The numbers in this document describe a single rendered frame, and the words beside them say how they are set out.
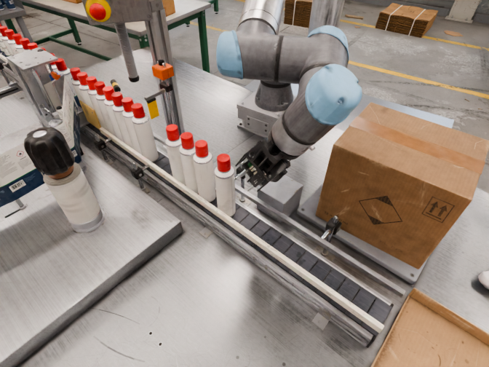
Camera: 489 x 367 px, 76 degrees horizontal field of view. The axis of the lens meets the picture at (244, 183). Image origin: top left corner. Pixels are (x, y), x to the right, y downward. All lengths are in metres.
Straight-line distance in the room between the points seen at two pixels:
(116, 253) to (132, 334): 0.20
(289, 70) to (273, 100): 0.66
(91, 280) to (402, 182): 0.76
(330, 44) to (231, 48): 0.16
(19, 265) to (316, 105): 0.81
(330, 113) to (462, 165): 0.44
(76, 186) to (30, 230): 0.24
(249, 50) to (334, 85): 0.17
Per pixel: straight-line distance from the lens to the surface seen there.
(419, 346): 0.87
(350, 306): 0.76
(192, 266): 0.88
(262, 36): 0.57
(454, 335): 0.92
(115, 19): 1.00
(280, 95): 1.20
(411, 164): 0.79
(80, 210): 0.91
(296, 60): 0.55
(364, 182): 0.81
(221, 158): 0.77
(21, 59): 1.31
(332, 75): 0.47
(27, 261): 0.98
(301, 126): 0.49
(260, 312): 0.82
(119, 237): 0.92
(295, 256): 0.84
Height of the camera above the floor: 1.58
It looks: 45 degrees down
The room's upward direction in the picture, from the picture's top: straight up
